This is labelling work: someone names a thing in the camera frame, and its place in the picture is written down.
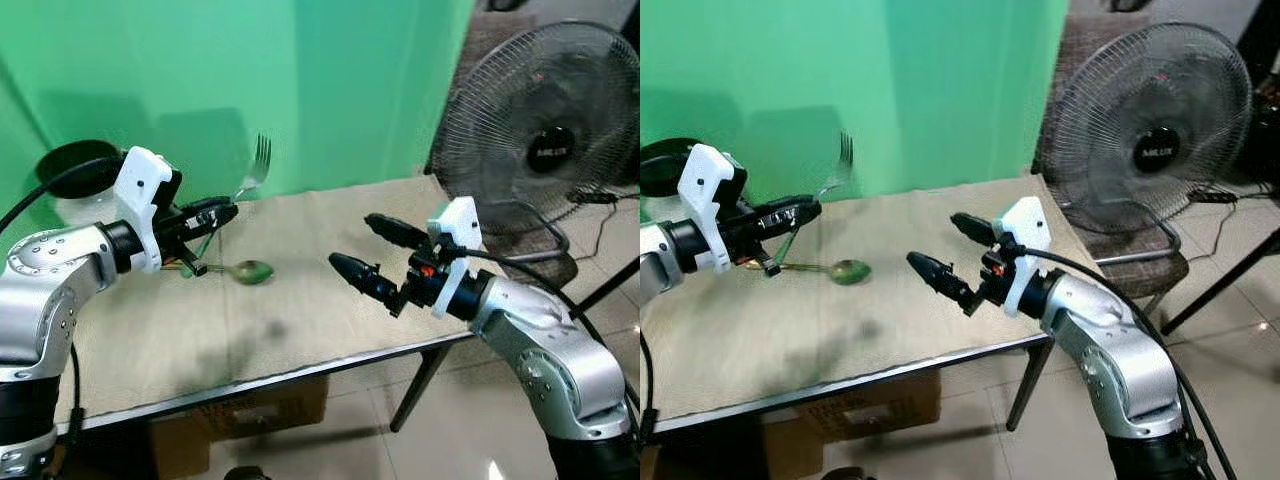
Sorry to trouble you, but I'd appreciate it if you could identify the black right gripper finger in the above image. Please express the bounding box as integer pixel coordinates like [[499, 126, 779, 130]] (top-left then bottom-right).
[[950, 212, 1001, 246], [906, 251, 976, 316], [329, 253, 401, 316], [364, 213, 433, 251]]

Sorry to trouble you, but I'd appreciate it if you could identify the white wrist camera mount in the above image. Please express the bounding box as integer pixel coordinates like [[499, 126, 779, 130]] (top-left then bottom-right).
[[994, 196, 1052, 320], [426, 196, 485, 320], [676, 143, 749, 274], [112, 146, 184, 274]]

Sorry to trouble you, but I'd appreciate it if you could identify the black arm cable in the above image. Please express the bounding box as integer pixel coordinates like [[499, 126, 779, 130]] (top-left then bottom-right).
[[448, 246, 641, 411], [640, 328, 658, 447], [0, 154, 127, 237], [1018, 244, 1242, 480]]

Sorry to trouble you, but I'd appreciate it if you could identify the black fan power cable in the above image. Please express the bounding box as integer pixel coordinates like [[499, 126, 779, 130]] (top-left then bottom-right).
[[572, 188, 623, 263], [1188, 188, 1243, 263]]

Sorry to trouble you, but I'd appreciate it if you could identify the gold metal spoon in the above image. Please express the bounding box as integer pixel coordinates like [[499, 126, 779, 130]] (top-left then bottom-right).
[[744, 259, 874, 288], [158, 259, 275, 287]]

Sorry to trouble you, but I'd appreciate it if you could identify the black round pot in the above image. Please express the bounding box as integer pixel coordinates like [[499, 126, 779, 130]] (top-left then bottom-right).
[[34, 139, 127, 227]]

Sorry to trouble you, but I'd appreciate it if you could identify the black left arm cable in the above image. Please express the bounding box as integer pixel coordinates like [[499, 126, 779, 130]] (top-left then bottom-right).
[[640, 328, 658, 447], [0, 154, 127, 237]]

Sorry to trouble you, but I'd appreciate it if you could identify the printed brown cardboard box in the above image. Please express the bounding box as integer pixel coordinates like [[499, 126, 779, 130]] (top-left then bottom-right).
[[758, 369, 942, 480], [149, 374, 330, 480]]

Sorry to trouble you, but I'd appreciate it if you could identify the black electric fan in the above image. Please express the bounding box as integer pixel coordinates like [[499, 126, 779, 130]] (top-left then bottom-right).
[[1039, 21, 1254, 265], [429, 21, 641, 265]]

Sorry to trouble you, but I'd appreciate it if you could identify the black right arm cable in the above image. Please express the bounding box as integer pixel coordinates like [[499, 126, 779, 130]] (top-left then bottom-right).
[[448, 246, 641, 411], [1018, 244, 1242, 480]]

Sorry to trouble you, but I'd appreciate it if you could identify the black metal table leg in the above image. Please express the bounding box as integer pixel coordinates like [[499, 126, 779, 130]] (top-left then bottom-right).
[[388, 343, 453, 434], [1003, 338, 1058, 434]]

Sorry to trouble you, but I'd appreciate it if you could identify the black slanted metal leg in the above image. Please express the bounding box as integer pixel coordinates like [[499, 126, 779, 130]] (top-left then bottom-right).
[[1158, 224, 1280, 338], [578, 257, 641, 313]]

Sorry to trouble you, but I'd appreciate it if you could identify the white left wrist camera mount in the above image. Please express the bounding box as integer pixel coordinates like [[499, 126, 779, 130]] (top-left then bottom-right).
[[112, 146, 184, 274], [676, 143, 749, 274]]

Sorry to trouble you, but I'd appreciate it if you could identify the brown upholstered chair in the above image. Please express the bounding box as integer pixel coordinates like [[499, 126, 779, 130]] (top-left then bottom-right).
[[425, 10, 583, 293], [1030, 12, 1193, 301]]

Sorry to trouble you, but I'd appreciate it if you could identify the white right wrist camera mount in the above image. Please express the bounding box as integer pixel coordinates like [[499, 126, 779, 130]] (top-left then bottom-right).
[[426, 196, 485, 320], [994, 196, 1052, 320]]

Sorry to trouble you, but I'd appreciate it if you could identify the silver metal fork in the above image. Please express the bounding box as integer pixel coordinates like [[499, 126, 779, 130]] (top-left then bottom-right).
[[774, 132, 857, 265], [194, 134, 274, 267]]

